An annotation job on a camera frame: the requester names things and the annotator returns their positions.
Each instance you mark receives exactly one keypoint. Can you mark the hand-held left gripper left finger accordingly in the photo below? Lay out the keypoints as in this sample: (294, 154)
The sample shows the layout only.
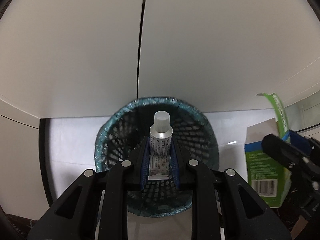
(143, 165)

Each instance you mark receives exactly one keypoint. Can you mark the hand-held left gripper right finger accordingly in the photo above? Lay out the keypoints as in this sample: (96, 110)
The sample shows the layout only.
(175, 166)

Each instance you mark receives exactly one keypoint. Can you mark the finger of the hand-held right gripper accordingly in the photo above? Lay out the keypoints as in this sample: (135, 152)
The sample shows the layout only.
(298, 140)
(280, 147)

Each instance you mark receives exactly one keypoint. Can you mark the silver tube with white cap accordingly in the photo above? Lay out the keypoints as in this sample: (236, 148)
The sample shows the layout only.
(160, 150)

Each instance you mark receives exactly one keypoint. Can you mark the green and blue carton box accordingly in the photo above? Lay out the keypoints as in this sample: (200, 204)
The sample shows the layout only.
(265, 170)

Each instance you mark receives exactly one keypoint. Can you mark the black mesh wastebasket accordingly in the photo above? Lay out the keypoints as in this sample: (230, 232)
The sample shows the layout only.
(195, 140)

